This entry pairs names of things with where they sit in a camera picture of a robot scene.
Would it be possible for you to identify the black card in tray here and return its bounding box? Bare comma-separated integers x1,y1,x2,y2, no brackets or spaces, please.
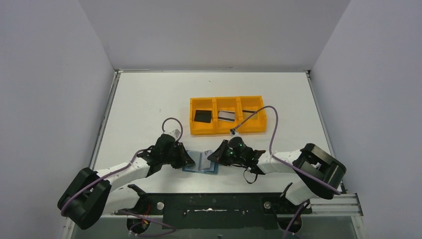
194,110,212,123

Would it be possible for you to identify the yellow three-compartment plastic tray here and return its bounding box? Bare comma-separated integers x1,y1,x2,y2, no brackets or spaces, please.
190,96,267,135

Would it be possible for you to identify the silver striped card middle compartment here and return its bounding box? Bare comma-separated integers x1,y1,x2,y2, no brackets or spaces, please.
217,111,236,122

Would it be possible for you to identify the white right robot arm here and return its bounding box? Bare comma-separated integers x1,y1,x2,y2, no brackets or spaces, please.
208,136,346,206

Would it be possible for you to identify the white card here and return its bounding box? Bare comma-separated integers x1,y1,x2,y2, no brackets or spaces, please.
200,150,214,171

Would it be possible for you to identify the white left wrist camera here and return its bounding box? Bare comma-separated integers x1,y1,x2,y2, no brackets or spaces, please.
168,129,182,140

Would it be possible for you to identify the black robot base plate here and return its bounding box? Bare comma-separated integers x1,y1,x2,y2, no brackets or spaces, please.
117,193,312,236

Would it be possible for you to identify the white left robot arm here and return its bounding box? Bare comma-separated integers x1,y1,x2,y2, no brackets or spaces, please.
57,133,195,230

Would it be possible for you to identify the blue leather card holder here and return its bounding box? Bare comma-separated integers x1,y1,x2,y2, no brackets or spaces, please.
182,150,218,175

